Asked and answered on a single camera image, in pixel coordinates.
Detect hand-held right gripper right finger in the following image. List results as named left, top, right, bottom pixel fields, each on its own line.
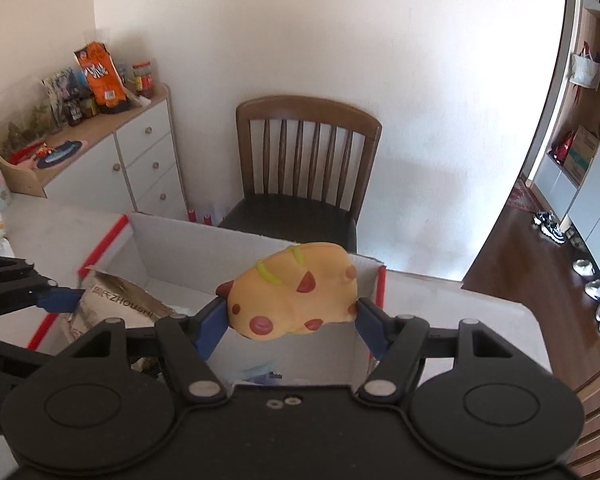
left=354, top=297, right=506, bottom=403

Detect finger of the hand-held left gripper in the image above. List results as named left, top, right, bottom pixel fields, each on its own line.
left=0, top=332, right=57, bottom=368
left=0, top=255, right=87, bottom=321

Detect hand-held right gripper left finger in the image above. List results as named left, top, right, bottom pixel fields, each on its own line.
left=97, top=296, right=231, bottom=405

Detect brown paper packet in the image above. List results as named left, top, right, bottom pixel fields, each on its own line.
left=70, top=270, right=176, bottom=341

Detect white blue snack packet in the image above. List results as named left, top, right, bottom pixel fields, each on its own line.
left=230, top=365, right=286, bottom=386

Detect red cardboard box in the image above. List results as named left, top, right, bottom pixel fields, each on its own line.
left=27, top=212, right=388, bottom=386

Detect yellow spotted squishy toy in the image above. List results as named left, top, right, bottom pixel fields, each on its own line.
left=216, top=242, right=358, bottom=341

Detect white marble desktop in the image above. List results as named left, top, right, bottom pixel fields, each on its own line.
left=0, top=195, right=553, bottom=480

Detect wooden chair black seat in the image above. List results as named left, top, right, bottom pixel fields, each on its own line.
left=217, top=95, right=383, bottom=256

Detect blue oval mat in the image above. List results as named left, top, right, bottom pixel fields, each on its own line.
left=34, top=140, right=90, bottom=168

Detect white wooden sideboard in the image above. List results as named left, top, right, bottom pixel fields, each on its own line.
left=0, top=82, right=188, bottom=221

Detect clear glass terrarium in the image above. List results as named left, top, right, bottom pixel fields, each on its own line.
left=0, top=80, right=63, bottom=161

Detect red patterned rug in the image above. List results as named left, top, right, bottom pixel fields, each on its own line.
left=505, top=172, right=538, bottom=216

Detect printed figure box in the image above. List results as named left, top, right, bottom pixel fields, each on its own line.
left=42, top=66, right=88, bottom=121

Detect orange snack bag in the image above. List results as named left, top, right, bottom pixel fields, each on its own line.
left=73, top=41, right=133, bottom=115

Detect colourful stacked jars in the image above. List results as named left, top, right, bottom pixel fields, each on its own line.
left=131, top=60, right=156, bottom=98

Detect red bag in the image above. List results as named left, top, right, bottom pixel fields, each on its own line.
left=550, top=130, right=578, bottom=166

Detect cardboard carton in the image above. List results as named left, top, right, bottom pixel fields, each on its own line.
left=562, top=125, right=600, bottom=183

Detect white tote bag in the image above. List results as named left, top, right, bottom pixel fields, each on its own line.
left=570, top=42, right=600, bottom=91

